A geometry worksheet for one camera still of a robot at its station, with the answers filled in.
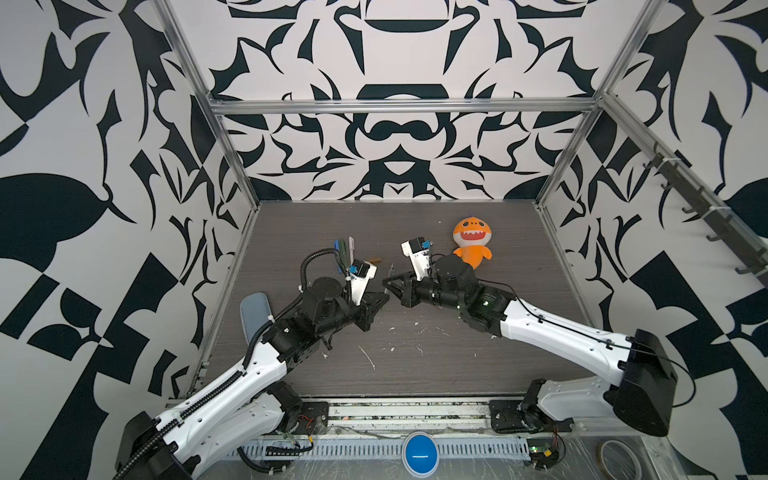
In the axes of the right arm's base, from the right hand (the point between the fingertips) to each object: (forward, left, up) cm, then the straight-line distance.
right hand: (385, 280), depth 71 cm
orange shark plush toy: (+27, -29, -17) cm, 43 cm away
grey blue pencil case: (+4, +39, -21) cm, 45 cm away
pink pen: (+23, +12, -23) cm, 35 cm away
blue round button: (-32, -7, -23) cm, 40 cm away
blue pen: (-3, +9, +10) cm, 14 cm away
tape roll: (-34, -48, -26) cm, 64 cm away
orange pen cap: (+23, +4, -25) cm, 34 cm away
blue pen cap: (+29, +18, -23) cm, 41 cm away
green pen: (+25, +15, -24) cm, 37 cm away
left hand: (-2, -1, -2) cm, 3 cm away
